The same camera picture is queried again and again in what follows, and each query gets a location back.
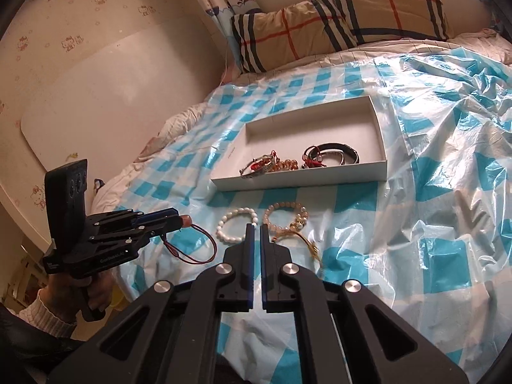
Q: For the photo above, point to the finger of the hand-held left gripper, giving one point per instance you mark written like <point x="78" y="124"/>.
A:
<point x="156" y="216"/>
<point x="160" y="230"/>

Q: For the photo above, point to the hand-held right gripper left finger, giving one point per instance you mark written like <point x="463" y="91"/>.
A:
<point x="250" y="256"/>

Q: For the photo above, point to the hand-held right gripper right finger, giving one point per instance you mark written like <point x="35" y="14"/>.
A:
<point x="264" y="256"/>

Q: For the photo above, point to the thin black bangle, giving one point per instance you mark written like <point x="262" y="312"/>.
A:
<point x="334" y="152"/>

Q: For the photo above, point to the wide black bangle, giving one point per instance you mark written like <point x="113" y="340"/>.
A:
<point x="354" y="152"/>

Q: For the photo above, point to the white cardboard box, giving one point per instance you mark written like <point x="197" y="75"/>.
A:
<point x="320" y="128"/>

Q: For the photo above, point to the person's left forearm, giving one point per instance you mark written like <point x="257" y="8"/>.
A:
<point x="44" y="314"/>

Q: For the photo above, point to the person's left hand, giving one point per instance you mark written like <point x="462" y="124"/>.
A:
<point x="60" y="300"/>

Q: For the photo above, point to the yellow object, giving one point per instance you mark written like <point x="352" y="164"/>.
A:
<point x="115" y="300"/>

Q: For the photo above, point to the white quilt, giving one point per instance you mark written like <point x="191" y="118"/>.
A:
<point x="184" y="124"/>

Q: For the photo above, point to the white board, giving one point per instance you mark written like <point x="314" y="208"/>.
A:
<point x="120" y="100"/>

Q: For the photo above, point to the blue checkered plastic sheet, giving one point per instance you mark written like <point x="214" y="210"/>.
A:
<point x="400" y="216"/>

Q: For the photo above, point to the pink cloth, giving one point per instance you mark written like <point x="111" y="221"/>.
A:
<point x="231" y="74"/>

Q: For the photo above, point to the plaid pillow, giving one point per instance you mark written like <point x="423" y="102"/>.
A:
<point x="400" y="16"/>
<point x="280" y="32"/>

